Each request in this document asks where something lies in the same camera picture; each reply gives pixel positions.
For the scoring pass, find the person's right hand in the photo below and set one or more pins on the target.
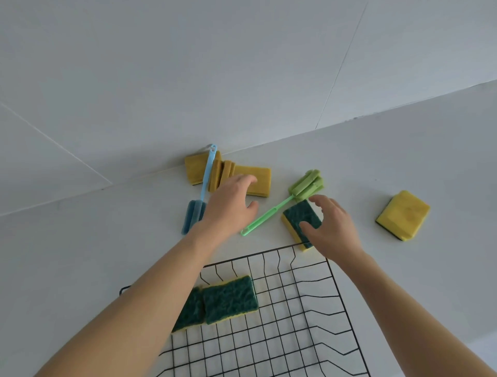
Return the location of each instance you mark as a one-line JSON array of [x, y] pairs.
[[337, 233]]

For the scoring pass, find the person's left hand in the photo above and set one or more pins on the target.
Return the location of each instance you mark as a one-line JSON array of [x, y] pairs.
[[225, 209]]

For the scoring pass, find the person's right thumb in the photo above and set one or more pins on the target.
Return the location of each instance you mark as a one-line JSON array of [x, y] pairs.
[[308, 229]]

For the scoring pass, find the person's left thumb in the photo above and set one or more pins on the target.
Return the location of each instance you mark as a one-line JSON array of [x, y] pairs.
[[251, 209]]

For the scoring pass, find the green and yellow scouring sponge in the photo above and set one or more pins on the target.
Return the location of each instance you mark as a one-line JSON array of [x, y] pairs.
[[299, 217], [229, 299], [190, 312]]

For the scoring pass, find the person's right forearm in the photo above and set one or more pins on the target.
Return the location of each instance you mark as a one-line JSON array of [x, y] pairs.
[[407, 322]]

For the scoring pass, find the person's left forearm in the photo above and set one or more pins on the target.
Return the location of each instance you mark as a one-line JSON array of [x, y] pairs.
[[147, 295]]

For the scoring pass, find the green sponge bottle brush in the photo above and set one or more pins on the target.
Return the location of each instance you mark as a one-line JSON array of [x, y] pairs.
[[306, 184]]

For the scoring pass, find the blue sponge bottle brush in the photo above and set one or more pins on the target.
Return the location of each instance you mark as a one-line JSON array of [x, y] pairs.
[[193, 217]]

